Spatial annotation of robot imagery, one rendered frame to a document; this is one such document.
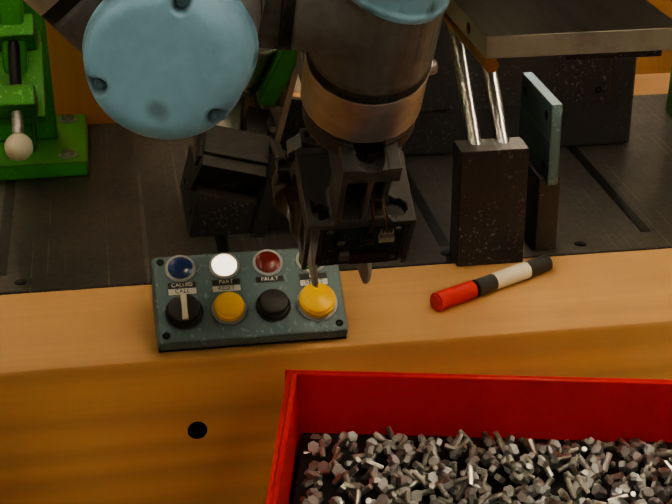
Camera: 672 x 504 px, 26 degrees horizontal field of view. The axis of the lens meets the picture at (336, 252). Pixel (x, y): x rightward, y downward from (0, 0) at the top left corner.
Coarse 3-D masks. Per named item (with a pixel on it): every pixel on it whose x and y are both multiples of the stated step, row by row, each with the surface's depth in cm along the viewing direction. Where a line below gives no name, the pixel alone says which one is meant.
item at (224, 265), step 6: (216, 258) 116; (222, 258) 116; (228, 258) 116; (216, 264) 116; (222, 264) 116; (228, 264) 116; (234, 264) 116; (216, 270) 116; (222, 270) 116; (228, 270) 116; (234, 270) 116
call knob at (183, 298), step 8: (176, 296) 113; (184, 296) 113; (192, 296) 114; (168, 304) 113; (176, 304) 113; (184, 304) 113; (192, 304) 113; (200, 304) 114; (168, 312) 113; (176, 312) 113; (184, 312) 113; (192, 312) 113; (200, 312) 113; (176, 320) 113; (184, 320) 113; (192, 320) 113
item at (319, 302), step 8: (304, 288) 115; (312, 288) 115; (320, 288) 115; (328, 288) 115; (304, 296) 114; (312, 296) 114; (320, 296) 114; (328, 296) 115; (304, 304) 114; (312, 304) 114; (320, 304) 114; (328, 304) 114; (304, 312) 115; (312, 312) 114; (320, 312) 114; (328, 312) 114
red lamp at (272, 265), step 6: (264, 252) 117; (270, 252) 117; (258, 258) 117; (264, 258) 117; (270, 258) 117; (276, 258) 117; (258, 264) 117; (264, 264) 116; (270, 264) 116; (276, 264) 117; (264, 270) 116; (270, 270) 116
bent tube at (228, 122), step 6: (240, 102) 136; (234, 108) 135; (240, 108) 136; (228, 114) 135; (234, 114) 135; (240, 114) 136; (228, 120) 135; (234, 120) 135; (240, 120) 136; (228, 126) 134; (234, 126) 135; (240, 126) 135
